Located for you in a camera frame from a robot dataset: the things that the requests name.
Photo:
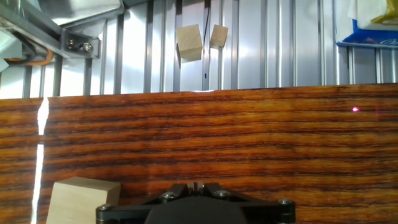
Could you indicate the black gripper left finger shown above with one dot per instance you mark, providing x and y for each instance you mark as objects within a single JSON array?
[{"x": 130, "y": 210}]

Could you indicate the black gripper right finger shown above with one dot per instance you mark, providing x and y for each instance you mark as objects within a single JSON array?
[{"x": 264, "y": 210}]

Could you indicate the small wooden block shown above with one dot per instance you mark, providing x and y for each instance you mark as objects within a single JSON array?
[{"x": 77, "y": 202}]

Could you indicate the glossy brown wooden board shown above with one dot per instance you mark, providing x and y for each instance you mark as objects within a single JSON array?
[{"x": 217, "y": 140}]

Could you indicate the tiny wooden cube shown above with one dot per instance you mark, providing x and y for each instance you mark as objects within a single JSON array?
[{"x": 219, "y": 36}]

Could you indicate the blue and white tissue pack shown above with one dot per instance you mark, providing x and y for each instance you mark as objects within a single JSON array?
[{"x": 367, "y": 39}]

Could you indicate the metal bracket with bolts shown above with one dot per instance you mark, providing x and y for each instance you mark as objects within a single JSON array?
[{"x": 81, "y": 46}]

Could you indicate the aluminium frame beam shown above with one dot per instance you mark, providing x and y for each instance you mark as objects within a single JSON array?
[{"x": 77, "y": 9}]

